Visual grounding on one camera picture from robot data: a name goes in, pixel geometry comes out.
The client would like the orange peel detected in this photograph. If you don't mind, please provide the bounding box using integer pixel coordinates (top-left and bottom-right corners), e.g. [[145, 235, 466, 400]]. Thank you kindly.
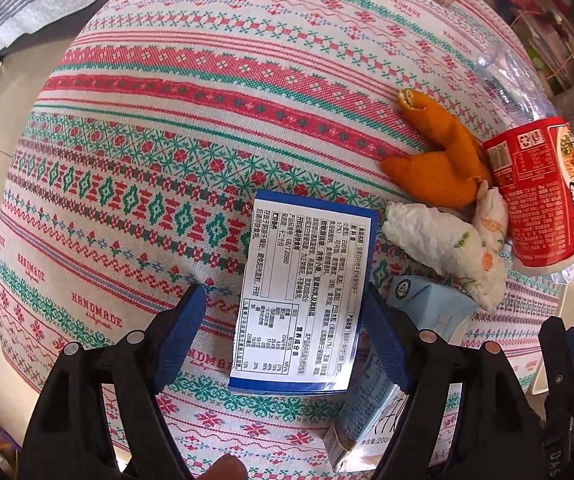
[[381, 87, 495, 211]]

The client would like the clear plastic bottle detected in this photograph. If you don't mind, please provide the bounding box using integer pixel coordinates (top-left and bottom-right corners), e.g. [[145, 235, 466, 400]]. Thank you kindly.
[[477, 42, 558, 126]]

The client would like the patterned red green tablecloth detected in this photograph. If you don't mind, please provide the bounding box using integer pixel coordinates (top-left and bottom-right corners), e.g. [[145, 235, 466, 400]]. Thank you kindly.
[[0, 0, 574, 480]]

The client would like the person's left hand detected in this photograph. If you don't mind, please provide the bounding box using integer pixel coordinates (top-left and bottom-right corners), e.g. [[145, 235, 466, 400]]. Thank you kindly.
[[201, 454, 248, 480]]

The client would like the floral crumpled tissue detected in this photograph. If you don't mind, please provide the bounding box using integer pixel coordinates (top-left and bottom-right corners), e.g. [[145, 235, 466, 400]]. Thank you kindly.
[[382, 180, 510, 313]]

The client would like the white plastic bin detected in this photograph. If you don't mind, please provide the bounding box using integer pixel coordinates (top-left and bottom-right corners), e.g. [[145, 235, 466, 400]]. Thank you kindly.
[[529, 255, 574, 411]]

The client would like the red instant noodle cup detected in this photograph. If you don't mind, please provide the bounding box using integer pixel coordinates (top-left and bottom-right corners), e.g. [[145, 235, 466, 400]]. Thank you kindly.
[[482, 116, 574, 273]]

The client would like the light blue milk carton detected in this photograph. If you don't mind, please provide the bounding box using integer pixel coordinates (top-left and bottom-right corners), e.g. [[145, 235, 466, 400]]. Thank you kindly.
[[327, 275, 480, 473]]

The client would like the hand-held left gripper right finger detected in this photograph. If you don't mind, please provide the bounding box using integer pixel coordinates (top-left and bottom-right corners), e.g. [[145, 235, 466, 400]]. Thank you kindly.
[[364, 282, 550, 480]]

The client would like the blue and white cardboard box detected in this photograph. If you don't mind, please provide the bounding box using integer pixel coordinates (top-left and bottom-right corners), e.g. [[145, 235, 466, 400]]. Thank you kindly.
[[228, 190, 380, 396]]

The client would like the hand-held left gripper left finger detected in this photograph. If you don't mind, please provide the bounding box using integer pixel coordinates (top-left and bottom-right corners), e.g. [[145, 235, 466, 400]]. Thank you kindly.
[[19, 282, 208, 480]]

